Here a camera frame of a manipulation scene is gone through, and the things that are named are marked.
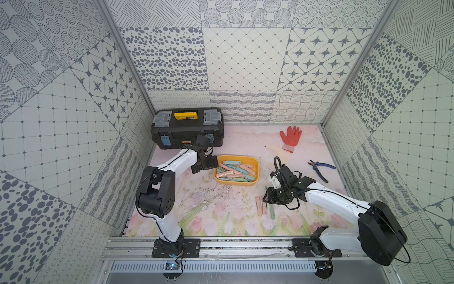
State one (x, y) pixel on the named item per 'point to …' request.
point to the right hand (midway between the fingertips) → (267, 202)
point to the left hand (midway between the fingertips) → (214, 166)
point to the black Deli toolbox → (175, 128)
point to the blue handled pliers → (314, 165)
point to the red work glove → (291, 139)
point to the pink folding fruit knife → (258, 203)
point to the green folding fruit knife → (272, 211)
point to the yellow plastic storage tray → (237, 170)
